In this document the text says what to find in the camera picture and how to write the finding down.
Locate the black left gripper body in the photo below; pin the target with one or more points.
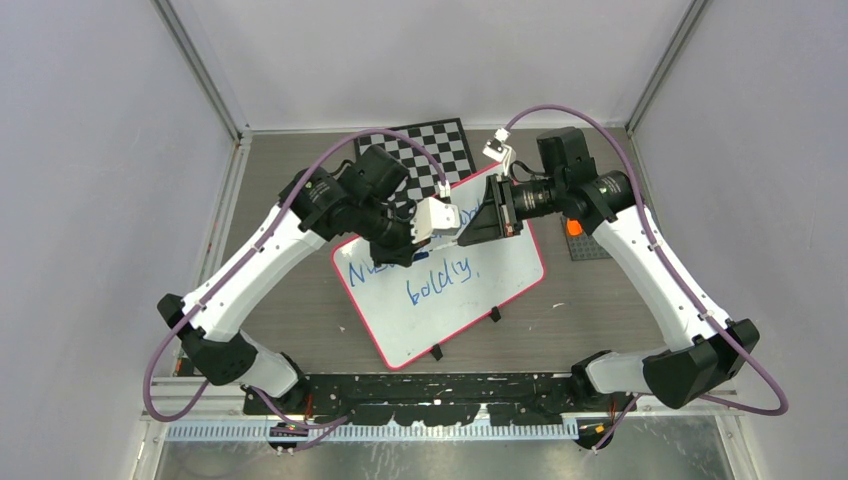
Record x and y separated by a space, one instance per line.
391 236

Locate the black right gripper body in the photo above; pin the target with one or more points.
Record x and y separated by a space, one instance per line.
528 200

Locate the pink framed whiteboard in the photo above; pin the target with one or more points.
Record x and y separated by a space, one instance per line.
407 311

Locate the blue capped whiteboard marker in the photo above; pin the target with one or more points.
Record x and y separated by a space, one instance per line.
442 246

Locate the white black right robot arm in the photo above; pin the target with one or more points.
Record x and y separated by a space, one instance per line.
696 355

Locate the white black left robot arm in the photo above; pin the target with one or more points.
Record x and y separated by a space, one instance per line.
314 208

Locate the orange curved track piece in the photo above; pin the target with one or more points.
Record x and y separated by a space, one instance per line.
573 228

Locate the grey studded building baseplate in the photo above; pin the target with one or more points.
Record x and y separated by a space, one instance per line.
585 247

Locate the black white chessboard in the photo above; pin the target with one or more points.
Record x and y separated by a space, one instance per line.
444 139

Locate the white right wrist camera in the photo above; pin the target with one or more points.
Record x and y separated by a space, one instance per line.
498 150

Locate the black mounting base plate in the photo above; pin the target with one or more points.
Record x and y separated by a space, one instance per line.
434 399

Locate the slotted aluminium rail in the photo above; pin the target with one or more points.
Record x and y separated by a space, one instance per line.
268 430

